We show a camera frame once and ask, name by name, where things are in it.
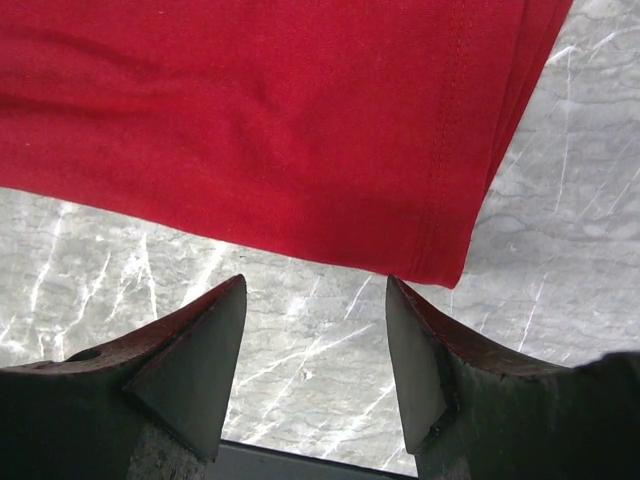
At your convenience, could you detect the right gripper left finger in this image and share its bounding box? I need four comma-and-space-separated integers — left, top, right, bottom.
1, 275, 247, 479

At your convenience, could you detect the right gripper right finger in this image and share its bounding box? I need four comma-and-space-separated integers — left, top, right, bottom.
385, 277, 639, 479

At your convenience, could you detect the red t shirt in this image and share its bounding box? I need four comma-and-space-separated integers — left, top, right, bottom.
1, 1, 571, 288

